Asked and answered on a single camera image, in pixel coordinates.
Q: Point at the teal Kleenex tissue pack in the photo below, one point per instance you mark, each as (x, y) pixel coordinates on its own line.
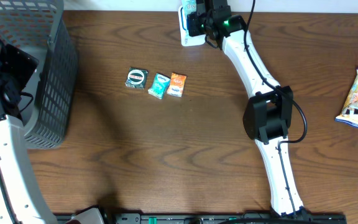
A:
(159, 86)

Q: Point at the orange tissue pack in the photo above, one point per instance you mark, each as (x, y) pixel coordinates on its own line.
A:
(177, 84)

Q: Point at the green round-label packet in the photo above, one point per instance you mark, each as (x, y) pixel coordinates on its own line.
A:
(136, 78)

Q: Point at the green wipes packet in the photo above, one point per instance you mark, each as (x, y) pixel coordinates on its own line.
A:
(189, 6)

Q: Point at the white barcode scanner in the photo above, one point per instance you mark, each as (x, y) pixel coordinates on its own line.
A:
(186, 40)

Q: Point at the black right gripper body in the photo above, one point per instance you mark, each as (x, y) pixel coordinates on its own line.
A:
(196, 22)

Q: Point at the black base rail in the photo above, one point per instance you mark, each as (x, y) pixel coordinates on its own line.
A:
(95, 216)

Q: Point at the grey plastic mesh basket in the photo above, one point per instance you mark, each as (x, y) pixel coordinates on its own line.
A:
(37, 28)

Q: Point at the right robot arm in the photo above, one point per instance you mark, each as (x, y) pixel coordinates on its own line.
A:
(267, 116)

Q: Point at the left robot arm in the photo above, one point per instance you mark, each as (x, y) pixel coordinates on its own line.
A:
(21, 200)

